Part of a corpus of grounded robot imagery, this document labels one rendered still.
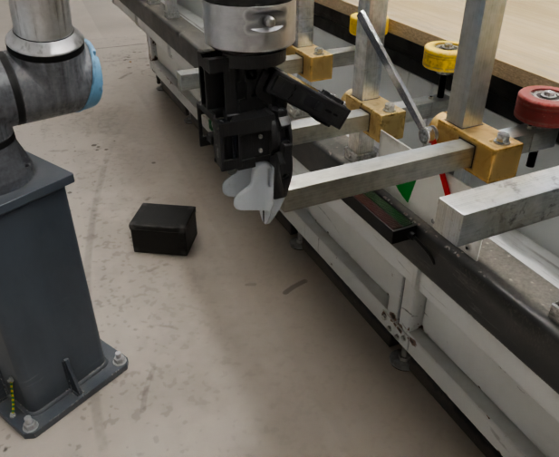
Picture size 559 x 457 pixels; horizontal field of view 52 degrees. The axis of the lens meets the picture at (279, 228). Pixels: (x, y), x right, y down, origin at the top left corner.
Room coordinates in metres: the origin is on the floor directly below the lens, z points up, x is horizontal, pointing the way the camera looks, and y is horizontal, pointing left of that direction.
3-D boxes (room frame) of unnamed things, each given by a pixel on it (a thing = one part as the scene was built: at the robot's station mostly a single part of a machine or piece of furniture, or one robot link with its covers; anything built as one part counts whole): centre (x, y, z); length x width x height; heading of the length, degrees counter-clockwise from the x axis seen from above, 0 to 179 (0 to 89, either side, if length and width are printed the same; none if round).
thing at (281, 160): (0.57, 0.00, 0.91); 0.05 x 0.02 x 0.09; 25
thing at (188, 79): (1.15, -0.01, 0.83); 0.43 x 0.03 x 0.04; 115
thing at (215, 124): (0.58, 0.04, 0.97); 0.09 x 0.08 x 0.12; 115
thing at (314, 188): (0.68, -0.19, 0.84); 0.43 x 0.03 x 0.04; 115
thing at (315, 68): (1.19, -0.06, 0.83); 0.13 x 0.06 x 0.05; 25
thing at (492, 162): (0.74, -0.27, 0.85); 0.13 x 0.06 x 0.05; 25
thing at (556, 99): (0.77, -0.38, 0.85); 0.08 x 0.08 x 0.11
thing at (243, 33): (0.58, 0.03, 1.05); 0.10 x 0.09 x 0.05; 25
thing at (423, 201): (0.78, -0.23, 0.75); 0.26 x 0.01 x 0.10; 25
